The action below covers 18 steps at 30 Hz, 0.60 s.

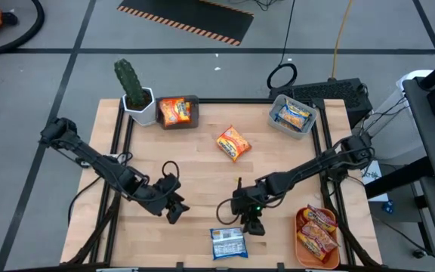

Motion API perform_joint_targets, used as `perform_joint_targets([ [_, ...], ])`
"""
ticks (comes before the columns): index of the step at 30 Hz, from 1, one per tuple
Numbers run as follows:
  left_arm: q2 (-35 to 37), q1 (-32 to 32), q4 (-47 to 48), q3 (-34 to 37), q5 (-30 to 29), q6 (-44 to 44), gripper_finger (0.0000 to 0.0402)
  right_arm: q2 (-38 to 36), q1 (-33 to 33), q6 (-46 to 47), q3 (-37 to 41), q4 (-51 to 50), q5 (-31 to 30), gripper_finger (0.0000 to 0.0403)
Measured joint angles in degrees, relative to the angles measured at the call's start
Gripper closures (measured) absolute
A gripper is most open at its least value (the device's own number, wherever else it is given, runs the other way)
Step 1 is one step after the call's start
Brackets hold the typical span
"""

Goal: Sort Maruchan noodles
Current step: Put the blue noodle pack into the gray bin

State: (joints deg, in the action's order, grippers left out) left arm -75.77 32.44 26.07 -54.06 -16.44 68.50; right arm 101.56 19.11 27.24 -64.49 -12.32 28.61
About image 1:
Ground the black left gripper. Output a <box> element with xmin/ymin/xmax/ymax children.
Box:
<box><xmin>141</xmin><ymin>172</ymin><xmax>191</xmax><ymax>225</ymax></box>

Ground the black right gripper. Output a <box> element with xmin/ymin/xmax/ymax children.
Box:
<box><xmin>230</xmin><ymin>187</ymin><xmax>268</xmax><ymax>237</ymax></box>

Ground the blue soy sauce noodle pack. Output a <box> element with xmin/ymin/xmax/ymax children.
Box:
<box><xmin>276</xmin><ymin>105</ymin><xmax>311</xmax><ymax>133</ymax></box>
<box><xmin>283</xmin><ymin>97</ymin><xmax>313</xmax><ymax>116</ymax></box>
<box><xmin>209</xmin><ymin>226</ymin><xmax>249</xmax><ymax>261</ymax></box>

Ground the red beef noodle pack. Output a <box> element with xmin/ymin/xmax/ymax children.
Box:
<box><xmin>295</xmin><ymin>230</ymin><xmax>329</xmax><ymax>264</ymax></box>
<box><xmin>301</xmin><ymin>204</ymin><xmax>339</xmax><ymax>233</ymax></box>
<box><xmin>299</xmin><ymin>220</ymin><xmax>342</xmax><ymax>253</ymax></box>

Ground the orange chicken noodle pack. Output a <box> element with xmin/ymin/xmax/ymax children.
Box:
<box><xmin>216</xmin><ymin>125</ymin><xmax>253</xmax><ymax>163</ymax></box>
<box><xmin>158</xmin><ymin>97</ymin><xmax>193</xmax><ymax>128</ymax></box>

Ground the orange plastic tray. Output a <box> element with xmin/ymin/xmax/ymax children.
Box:
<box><xmin>293</xmin><ymin>206</ymin><xmax>342</xmax><ymax>270</ymax></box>

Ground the dark translucent grey bin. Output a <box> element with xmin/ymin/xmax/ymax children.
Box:
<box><xmin>155</xmin><ymin>94</ymin><xmax>201</xmax><ymax>131</ymax></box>

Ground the light grey bin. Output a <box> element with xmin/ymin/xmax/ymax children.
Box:
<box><xmin>267</xmin><ymin>94</ymin><xmax>319</xmax><ymax>141</ymax></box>

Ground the white paper sheet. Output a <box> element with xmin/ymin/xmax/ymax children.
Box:
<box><xmin>359</xmin><ymin>168</ymin><xmax>389</xmax><ymax>204</ymax></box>

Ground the green cactus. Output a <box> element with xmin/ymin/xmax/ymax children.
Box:
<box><xmin>113</xmin><ymin>57</ymin><xmax>146</xmax><ymax>107</ymax></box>

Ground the black orange-striped floor mat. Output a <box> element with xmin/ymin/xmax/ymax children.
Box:
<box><xmin>116</xmin><ymin>0</ymin><xmax>255</xmax><ymax>48</ymax></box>

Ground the white trash bin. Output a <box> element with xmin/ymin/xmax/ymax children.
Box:
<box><xmin>396</xmin><ymin>69</ymin><xmax>435</xmax><ymax>125</ymax></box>

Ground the orange vacuum cleaner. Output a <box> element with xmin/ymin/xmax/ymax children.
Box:
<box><xmin>0</xmin><ymin>0</ymin><xmax>46</xmax><ymax>58</ymax></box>

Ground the right gripper cable loop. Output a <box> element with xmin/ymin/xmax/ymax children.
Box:
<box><xmin>215</xmin><ymin>196</ymin><xmax>242</xmax><ymax>227</ymax></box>

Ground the gripper cable loop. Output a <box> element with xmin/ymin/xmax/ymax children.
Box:
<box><xmin>161</xmin><ymin>160</ymin><xmax>181</xmax><ymax>181</ymax></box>
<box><xmin>215</xmin><ymin>196</ymin><xmax>242</xmax><ymax>227</ymax></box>

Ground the left gripper cable loop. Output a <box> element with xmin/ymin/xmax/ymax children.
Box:
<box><xmin>161</xmin><ymin>160</ymin><xmax>181</xmax><ymax>181</ymax></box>

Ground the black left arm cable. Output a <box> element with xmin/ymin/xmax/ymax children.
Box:
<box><xmin>66</xmin><ymin>173</ymin><xmax>106</xmax><ymax>227</ymax></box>

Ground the black aluminium table frame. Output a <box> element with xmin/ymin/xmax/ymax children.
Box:
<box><xmin>60</xmin><ymin>97</ymin><xmax>384</xmax><ymax>272</ymax></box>

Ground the black floor cable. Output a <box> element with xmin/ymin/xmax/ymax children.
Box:
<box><xmin>369</xmin><ymin>214</ymin><xmax>435</xmax><ymax>272</ymax></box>

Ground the bundle of desk cables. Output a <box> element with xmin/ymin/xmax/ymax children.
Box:
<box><xmin>353</xmin><ymin>96</ymin><xmax>409</xmax><ymax>147</ymax></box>

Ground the black hanging cable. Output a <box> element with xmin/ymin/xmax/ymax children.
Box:
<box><xmin>265</xmin><ymin>0</ymin><xmax>299</xmax><ymax>91</ymax></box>

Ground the yellow hanging cable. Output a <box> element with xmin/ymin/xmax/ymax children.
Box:
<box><xmin>330</xmin><ymin>0</ymin><xmax>354</xmax><ymax>81</ymax></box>

